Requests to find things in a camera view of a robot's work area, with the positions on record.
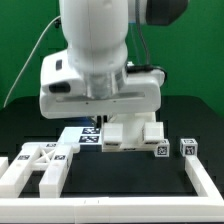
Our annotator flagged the white chair back frame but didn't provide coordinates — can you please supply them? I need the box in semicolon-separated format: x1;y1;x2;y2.
0;142;80;198

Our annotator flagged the white camera cable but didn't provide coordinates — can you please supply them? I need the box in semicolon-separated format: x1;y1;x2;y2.
3;14;63;109

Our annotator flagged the white marker base plate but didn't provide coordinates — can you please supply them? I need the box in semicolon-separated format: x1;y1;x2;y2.
58;127;102;145

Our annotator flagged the white chair seat plate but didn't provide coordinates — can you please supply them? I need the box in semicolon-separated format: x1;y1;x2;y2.
101;112;164;152

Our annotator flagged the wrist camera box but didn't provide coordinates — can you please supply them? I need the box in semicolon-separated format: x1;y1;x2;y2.
40;50;86;96

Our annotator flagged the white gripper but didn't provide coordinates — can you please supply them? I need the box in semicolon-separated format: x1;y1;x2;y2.
39;68;166;120

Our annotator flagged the white U-shaped obstacle frame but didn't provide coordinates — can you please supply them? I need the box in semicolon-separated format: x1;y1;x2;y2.
0;156;224;224

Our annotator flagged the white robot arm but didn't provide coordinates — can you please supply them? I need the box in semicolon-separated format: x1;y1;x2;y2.
40;0;189;119

